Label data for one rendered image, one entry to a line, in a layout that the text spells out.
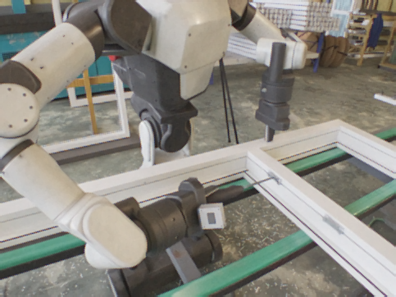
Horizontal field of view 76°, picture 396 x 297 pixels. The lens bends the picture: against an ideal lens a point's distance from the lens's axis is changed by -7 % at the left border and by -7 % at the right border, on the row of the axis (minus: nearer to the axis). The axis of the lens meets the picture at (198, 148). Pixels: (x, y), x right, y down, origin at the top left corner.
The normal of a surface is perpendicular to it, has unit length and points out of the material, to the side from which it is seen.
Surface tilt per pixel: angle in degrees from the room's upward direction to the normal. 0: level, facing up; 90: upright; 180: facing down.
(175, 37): 97
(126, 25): 83
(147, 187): 90
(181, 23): 74
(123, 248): 47
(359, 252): 90
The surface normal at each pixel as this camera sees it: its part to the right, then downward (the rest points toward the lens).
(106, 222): 0.61, -0.36
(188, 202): 0.70, -0.03
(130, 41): 0.84, 0.18
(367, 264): -0.89, 0.21
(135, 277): 0.39, -0.31
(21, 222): 0.46, 0.44
